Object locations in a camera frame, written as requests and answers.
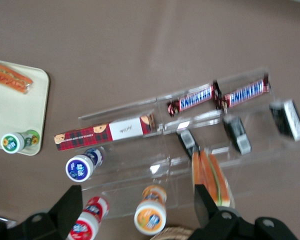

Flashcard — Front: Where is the oval tan wicker basket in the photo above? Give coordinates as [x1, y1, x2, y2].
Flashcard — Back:
[152, 226, 195, 240]

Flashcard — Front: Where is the green lid yogurt cup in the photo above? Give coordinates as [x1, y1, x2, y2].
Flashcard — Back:
[0, 129, 41, 155]

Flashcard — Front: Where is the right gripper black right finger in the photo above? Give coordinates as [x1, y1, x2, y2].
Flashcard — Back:
[189, 184, 299, 240]

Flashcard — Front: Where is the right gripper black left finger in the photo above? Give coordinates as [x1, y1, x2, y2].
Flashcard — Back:
[0, 184, 84, 240]

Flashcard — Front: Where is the orange lid yogurt cup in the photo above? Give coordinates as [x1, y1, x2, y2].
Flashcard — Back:
[133, 184, 168, 236]

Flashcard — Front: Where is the red lid yogurt cup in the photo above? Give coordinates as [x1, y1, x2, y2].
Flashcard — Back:
[66, 196, 110, 240]

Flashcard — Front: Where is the small black chocolate box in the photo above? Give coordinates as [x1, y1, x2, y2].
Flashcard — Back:
[176, 129, 201, 159]
[222, 115, 253, 155]
[269, 99, 300, 142]

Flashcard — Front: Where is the clear acrylic stepped stand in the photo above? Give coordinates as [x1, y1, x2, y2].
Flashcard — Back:
[77, 66, 300, 221]

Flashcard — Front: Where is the red plaid cookie box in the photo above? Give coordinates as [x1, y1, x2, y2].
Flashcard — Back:
[53, 112, 156, 152]

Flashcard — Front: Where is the cream plastic tray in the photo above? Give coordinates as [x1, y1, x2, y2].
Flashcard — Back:
[0, 58, 51, 157]

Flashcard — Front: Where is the Snickers chocolate bar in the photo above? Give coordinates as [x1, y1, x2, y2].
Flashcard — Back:
[216, 77, 271, 111]
[167, 83, 220, 117]

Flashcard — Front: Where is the triangle sandwich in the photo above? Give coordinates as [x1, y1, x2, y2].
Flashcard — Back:
[0, 61, 34, 95]
[191, 149, 236, 209]

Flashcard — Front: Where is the blue lid yogurt cup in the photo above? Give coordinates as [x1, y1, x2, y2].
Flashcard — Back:
[65, 147, 105, 183]

